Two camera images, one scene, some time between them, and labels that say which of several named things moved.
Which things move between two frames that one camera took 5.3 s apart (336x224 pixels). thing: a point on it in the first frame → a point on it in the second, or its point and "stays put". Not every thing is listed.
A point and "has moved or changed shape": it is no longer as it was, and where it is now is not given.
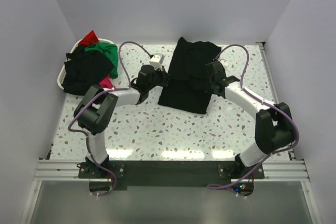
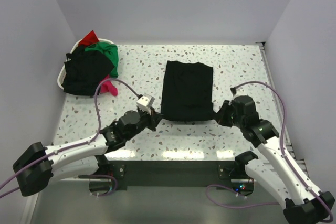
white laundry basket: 105,41 stays put
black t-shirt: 186,88 has moved or changed shape
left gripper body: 159,77 → 146,120
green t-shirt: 109,50 stays put
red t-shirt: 90,38 stays put
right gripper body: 208,87 → 228,116
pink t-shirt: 106,83 stays put
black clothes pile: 85,70 stays put
